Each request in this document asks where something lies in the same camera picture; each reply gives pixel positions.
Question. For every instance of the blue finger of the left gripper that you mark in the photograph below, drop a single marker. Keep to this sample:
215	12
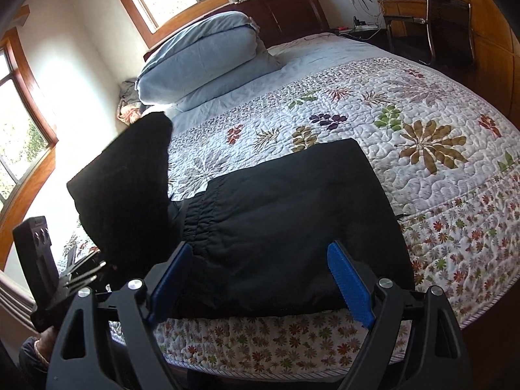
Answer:
78	277
84	265

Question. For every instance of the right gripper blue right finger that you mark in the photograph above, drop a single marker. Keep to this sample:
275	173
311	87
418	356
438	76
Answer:
414	340

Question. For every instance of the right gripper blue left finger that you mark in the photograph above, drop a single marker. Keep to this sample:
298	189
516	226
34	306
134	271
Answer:
82	357

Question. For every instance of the black padded pants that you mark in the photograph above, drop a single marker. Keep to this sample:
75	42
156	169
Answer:
259	235

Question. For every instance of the left hand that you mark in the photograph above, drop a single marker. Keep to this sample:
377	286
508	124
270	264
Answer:
44	346

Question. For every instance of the beige curtain left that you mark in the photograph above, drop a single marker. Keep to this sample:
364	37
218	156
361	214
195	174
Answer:
16	301

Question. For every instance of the pile of clothes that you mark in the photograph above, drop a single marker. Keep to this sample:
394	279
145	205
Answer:
129	106

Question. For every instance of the floral quilted bedspread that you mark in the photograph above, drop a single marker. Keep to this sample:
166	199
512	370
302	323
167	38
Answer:
414	173

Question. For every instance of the grey folded duvet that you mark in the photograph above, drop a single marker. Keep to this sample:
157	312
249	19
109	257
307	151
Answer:
204	61

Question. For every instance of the dark wooden headboard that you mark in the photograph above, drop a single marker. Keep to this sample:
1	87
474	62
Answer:
280	21

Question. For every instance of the black office chair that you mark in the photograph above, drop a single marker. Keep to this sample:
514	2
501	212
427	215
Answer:
448	40

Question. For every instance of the wooden desk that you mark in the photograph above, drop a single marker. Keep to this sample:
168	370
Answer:
406	8

